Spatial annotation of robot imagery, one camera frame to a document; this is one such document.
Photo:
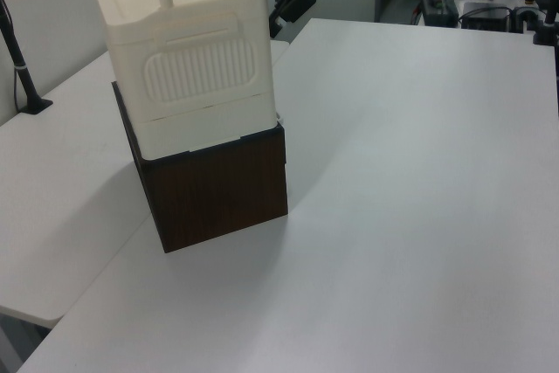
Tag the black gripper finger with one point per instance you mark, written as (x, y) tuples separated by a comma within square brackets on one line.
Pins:
[(272, 13), (274, 29)]

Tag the cream plastic storage cabinet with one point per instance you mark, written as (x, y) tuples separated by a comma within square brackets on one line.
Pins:
[(192, 98)]

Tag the black device with green label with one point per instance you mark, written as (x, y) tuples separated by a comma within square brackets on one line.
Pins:
[(439, 8)]

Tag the dark brown wooden box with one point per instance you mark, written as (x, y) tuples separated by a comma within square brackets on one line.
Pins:
[(218, 194)]

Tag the black rectangular electronics box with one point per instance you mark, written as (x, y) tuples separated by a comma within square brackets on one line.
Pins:
[(485, 17)]

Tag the black clamp-mounted stand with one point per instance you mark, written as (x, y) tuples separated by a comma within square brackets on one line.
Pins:
[(545, 28)]

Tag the black camera stand pole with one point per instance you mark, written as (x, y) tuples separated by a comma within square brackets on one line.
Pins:
[(26, 80)]

